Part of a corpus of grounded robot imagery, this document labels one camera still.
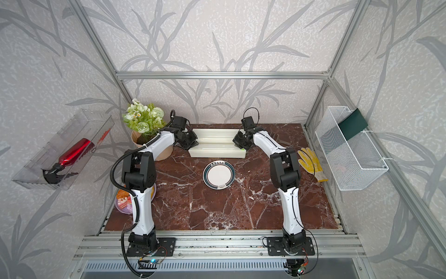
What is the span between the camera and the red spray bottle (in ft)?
1.95

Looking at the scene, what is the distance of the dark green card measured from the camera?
703 mm

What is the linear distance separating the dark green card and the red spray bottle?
1012mm
